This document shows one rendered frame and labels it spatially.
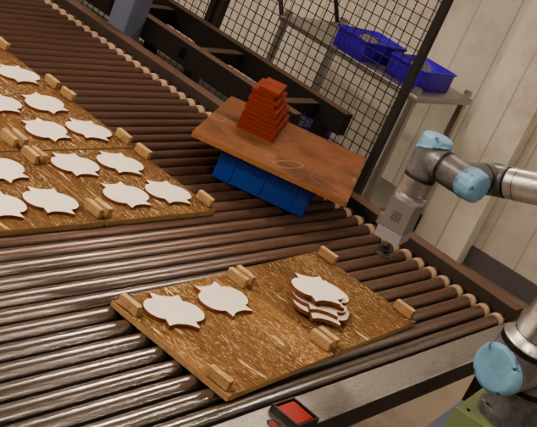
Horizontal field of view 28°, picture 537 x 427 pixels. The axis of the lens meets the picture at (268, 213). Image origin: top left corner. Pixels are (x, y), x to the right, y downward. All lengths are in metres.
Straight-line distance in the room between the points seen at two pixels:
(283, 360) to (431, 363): 0.50
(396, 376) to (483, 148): 3.52
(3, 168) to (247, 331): 0.75
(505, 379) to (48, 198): 1.15
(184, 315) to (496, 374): 0.68
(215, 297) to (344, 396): 0.37
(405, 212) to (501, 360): 0.41
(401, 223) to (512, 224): 3.69
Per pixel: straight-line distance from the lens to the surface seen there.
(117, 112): 3.41
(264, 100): 3.29
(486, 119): 5.96
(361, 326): 2.67
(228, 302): 2.46
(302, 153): 3.34
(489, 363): 2.33
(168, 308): 2.34
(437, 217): 6.12
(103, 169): 2.92
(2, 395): 1.96
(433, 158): 2.42
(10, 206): 2.52
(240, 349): 2.32
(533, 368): 2.32
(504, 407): 2.48
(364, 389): 2.45
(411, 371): 2.63
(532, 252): 6.12
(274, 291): 2.63
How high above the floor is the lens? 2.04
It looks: 21 degrees down
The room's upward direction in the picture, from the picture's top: 24 degrees clockwise
